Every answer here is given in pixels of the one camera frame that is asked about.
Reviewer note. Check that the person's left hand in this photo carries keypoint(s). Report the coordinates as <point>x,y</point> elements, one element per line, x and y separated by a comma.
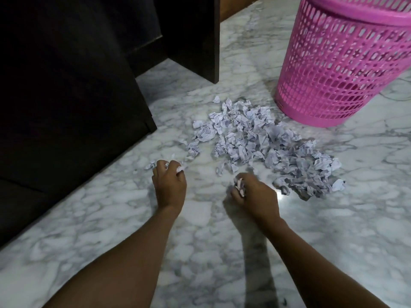
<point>170,189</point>

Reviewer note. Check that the person's right hand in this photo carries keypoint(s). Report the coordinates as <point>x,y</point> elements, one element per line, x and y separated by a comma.
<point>260,202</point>

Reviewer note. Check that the white paper ball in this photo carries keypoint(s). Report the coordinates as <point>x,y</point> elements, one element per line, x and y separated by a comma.
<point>180,169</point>
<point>240,187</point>

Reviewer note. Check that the pile of paper scraps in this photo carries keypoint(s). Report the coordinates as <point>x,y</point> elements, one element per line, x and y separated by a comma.
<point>257,141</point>

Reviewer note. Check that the dark wooden cabinet door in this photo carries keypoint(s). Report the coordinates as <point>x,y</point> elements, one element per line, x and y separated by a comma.
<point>64,92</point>

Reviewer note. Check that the dark wooden cabinet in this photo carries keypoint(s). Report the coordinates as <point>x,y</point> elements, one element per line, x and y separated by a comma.
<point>192,38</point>

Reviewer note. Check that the person's right forearm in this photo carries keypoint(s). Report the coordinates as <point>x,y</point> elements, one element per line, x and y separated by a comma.
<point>321,272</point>

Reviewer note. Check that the person's left forearm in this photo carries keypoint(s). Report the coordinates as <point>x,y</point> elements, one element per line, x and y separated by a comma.
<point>122,269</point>

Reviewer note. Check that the pink plastic basket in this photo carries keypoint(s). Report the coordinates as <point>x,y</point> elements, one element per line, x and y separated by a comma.
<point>337,70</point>

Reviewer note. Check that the brown wooden room door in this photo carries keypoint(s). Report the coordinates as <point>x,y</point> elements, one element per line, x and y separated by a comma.
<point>234,6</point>

